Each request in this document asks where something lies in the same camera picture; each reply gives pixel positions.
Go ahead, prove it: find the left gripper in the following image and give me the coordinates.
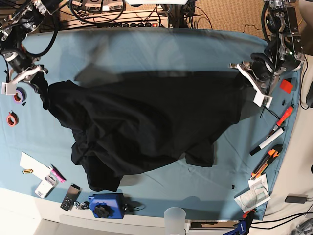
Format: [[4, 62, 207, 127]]
[[236, 52, 280, 95]]

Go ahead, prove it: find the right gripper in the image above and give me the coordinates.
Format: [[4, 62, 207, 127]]
[[4, 55, 48, 98]]

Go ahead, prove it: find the black t-shirt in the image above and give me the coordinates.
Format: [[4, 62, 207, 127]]
[[40, 71, 246, 192]]

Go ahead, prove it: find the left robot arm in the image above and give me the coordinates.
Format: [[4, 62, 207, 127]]
[[229, 0, 304, 97]]

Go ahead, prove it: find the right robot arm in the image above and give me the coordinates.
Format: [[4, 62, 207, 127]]
[[0, 0, 58, 99]]

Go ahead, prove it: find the purple tape roll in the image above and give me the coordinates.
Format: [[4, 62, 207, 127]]
[[13, 87, 26, 104]]

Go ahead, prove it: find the orange cube block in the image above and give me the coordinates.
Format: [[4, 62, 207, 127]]
[[279, 78, 293, 94]]

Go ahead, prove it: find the red tape roll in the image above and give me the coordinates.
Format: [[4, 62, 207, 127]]
[[6, 112, 19, 127]]

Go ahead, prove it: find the black zip tie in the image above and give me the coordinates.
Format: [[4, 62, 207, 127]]
[[259, 106, 280, 119]]

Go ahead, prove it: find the teal table cloth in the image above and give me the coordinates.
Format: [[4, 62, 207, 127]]
[[0, 27, 305, 221]]

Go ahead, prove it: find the white paper sheet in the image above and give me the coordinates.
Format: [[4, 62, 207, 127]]
[[20, 152, 51, 180]]

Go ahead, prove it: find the white black marker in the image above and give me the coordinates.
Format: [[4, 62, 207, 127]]
[[249, 127, 285, 156]]

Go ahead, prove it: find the orange black utility knife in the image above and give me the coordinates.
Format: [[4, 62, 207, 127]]
[[250, 144, 283, 180]]

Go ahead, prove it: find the black power strip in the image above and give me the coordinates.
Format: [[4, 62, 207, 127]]
[[96, 22, 164, 28]]

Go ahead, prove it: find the pink marker pen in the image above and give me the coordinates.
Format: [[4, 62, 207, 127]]
[[49, 165, 67, 183]]

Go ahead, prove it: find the white packet with label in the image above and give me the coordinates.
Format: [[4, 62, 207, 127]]
[[35, 175, 58, 199]]

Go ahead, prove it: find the black remote control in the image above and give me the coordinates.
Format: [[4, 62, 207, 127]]
[[60, 184, 81, 211]]

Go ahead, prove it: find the blue plastic box device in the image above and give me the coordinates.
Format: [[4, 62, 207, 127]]
[[88, 193, 125, 219]]

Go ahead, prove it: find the black small adapter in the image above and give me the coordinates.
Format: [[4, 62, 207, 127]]
[[284, 195, 308, 204]]

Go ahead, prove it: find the blue bar clamp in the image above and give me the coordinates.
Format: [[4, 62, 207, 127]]
[[223, 209, 256, 235]]

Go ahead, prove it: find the translucent plastic cup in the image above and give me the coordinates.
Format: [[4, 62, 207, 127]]
[[164, 207, 186, 235]]

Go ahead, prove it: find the red handled screwdriver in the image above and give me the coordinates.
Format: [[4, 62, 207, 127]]
[[268, 105, 294, 137]]

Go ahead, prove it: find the metal key ring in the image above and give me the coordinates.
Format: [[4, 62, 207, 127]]
[[74, 200, 90, 211]]

